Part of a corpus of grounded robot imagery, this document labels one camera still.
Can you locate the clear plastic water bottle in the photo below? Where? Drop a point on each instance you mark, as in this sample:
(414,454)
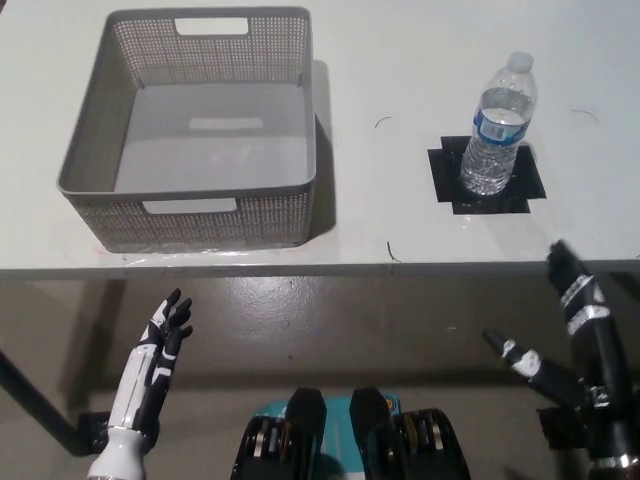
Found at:
(492,135)

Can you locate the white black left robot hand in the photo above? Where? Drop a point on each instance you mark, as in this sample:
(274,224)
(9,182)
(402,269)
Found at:
(150,350)

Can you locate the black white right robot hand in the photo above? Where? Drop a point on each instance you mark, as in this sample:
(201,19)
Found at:
(607,345)

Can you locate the dark metal table leg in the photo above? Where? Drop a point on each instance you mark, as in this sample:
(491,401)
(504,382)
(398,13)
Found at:
(40,395)

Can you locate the grey perforated plastic basket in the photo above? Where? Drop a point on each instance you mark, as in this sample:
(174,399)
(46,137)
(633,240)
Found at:
(210,135)

